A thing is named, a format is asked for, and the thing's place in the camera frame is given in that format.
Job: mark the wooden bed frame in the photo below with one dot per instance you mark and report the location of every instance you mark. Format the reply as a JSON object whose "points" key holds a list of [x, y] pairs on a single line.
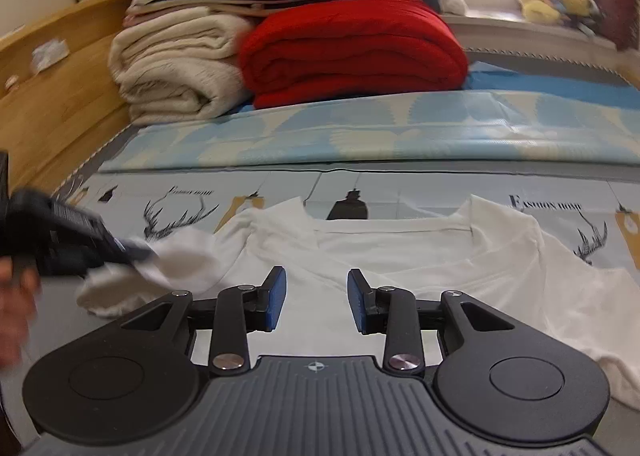
{"points": [[55, 116]]}

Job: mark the deer print bed sheet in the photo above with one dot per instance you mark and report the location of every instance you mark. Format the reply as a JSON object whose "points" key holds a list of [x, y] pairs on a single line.
{"points": [[410, 191]]}

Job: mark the red folded blanket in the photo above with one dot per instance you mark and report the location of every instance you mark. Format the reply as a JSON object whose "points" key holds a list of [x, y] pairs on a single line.
{"points": [[350, 51]]}

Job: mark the cream folded blanket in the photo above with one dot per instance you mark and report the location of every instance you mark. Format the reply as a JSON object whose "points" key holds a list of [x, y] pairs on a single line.
{"points": [[170, 71]]}

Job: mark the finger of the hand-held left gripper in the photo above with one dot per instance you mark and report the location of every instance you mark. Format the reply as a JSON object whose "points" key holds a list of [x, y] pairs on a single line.
{"points": [[132, 253]]}

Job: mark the white window ledge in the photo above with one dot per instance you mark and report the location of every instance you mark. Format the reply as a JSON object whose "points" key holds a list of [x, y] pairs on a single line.
{"points": [[530, 38]]}

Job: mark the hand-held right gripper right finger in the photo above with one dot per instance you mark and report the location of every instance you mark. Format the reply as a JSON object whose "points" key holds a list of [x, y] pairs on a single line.
{"points": [[356, 301]]}

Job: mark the light blue patterned mat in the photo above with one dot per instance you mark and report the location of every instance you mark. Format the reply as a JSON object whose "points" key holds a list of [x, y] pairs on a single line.
{"points": [[350, 131]]}

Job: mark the white towel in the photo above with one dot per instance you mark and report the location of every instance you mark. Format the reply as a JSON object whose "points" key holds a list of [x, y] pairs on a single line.
{"points": [[475, 281]]}

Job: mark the person's left hand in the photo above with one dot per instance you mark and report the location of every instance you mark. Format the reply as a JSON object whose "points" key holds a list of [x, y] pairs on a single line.
{"points": [[17, 311]]}

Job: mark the red cushion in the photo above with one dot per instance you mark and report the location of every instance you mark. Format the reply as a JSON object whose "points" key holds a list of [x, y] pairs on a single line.
{"points": [[617, 6]]}

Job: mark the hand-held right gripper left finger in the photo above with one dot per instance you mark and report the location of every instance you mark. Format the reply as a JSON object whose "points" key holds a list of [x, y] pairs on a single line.
{"points": [[278, 298]]}

